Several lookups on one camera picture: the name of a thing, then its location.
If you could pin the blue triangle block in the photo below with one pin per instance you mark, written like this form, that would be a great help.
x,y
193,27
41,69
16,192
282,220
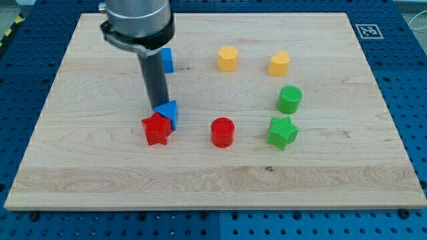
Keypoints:
x,y
170,111

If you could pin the red cylinder block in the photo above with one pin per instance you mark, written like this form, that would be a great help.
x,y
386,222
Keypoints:
x,y
222,132

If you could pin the light wooden board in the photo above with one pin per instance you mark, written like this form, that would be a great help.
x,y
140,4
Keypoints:
x,y
88,151

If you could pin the red star block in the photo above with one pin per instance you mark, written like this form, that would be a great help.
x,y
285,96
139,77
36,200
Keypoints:
x,y
157,129

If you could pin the green cylinder block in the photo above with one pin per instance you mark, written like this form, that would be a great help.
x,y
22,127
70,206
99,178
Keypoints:
x,y
289,99

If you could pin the green star block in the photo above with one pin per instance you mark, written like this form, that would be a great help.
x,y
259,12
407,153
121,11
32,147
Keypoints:
x,y
281,132

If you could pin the yellow hexagon block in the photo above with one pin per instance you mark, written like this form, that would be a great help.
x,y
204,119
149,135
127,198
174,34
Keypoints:
x,y
228,59

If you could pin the blue cube block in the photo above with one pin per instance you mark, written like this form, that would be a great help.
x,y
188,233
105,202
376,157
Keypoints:
x,y
167,58

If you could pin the dark grey pointer rod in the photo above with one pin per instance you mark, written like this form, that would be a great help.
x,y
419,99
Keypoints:
x,y
154,78

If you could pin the white fiducial marker tag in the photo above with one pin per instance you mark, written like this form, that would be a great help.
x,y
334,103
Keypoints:
x,y
369,31

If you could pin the yellow heart block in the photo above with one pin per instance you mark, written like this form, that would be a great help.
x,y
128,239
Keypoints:
x,y
279,64

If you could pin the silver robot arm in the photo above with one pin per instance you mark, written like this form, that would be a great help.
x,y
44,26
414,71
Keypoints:
x,y
138,26

